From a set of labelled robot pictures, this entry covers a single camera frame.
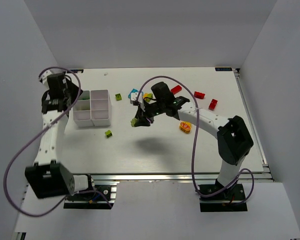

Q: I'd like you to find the lime rounded lego brick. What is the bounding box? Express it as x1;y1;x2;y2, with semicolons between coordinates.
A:
144;93;153;103

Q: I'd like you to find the olive lime small lego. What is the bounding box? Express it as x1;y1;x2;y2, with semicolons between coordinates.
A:
104;130;113;138

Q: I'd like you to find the green and pale lego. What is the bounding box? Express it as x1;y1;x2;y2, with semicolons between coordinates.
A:
130;118;138;127

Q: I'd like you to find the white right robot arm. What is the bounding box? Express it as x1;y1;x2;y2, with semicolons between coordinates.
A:
130;81;254;188

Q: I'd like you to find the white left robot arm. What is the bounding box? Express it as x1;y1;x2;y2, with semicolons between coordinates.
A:
24;73;92;199

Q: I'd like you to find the blue label left corner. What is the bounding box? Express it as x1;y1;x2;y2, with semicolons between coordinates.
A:
70;69;84;74

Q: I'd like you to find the blue label corner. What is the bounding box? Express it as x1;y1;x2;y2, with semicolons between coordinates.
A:
70;69;84;74
214;67;233;72

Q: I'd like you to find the red lego brick top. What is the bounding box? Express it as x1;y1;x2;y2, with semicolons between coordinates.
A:
170;85;182;95

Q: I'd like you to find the red lego brick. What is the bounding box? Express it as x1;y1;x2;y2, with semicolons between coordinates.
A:
170;85;182;95
208;99;218;111
194;91;206;100

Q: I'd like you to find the blue long lego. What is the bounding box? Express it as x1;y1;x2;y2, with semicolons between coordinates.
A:
128;88;138;98

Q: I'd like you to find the white compartment container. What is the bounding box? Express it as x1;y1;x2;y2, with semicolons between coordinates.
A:
73;89;112;128

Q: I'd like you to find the lime small lego near container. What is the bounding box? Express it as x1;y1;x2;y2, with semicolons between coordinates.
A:
115;93;122;101

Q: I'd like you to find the yellow orange flower lego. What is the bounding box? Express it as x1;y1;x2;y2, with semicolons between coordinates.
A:
179;121;192;134

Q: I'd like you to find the red lego brick far right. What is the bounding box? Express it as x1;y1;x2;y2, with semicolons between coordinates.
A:
208;99;218;111

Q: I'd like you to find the blue label right corner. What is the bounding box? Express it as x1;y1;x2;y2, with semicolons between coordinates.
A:
214;67;233;72

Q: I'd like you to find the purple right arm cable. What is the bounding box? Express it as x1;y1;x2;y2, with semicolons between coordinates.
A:
136;75;255;198

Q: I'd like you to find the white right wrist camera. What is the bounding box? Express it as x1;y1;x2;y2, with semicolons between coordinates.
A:
130;92;143;106

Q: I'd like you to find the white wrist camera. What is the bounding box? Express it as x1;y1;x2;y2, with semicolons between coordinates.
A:
130;92;143;106
38;70;52;85

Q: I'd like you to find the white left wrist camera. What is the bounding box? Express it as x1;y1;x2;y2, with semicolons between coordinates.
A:
38;70;52;85

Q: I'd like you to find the aluminium table front rail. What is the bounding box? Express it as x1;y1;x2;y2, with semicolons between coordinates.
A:
91;172;273;181

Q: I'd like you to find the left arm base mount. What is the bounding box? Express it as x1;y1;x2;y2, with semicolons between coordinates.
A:
63;181;117;210

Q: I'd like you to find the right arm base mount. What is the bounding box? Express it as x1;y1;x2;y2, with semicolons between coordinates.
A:
199;183;248;213

